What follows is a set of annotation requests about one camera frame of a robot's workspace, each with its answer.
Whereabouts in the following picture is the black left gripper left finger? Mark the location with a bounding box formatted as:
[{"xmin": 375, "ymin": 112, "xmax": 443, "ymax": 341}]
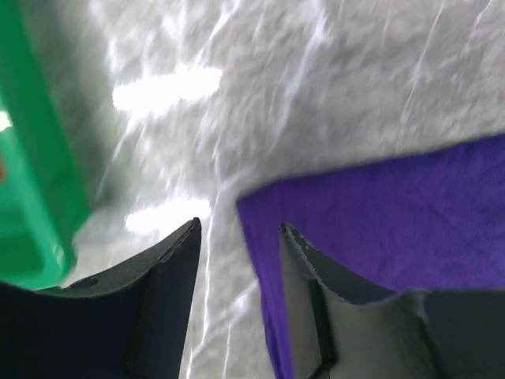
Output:
[{"xmin": 1, "ymin": 219, "xmax": 202, "ymax": 378}]

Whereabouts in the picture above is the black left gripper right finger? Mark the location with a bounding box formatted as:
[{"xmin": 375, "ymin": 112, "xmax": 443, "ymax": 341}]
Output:
[{"xmin": 279, "ymin": 224, "xmax": 504, "ymax": 378}]

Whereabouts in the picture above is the purple towel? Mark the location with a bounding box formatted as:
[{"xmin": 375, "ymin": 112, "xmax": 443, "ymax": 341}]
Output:
[{"xmin": 237, "ymin": 135, "xmax": 504, "ymax": 378}]

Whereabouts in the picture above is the green plastic tray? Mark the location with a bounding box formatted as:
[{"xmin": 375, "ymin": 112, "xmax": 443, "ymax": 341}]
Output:
[{"xmin": 1, "ymin": 1, "xmax": 90, "ymax": 290}]

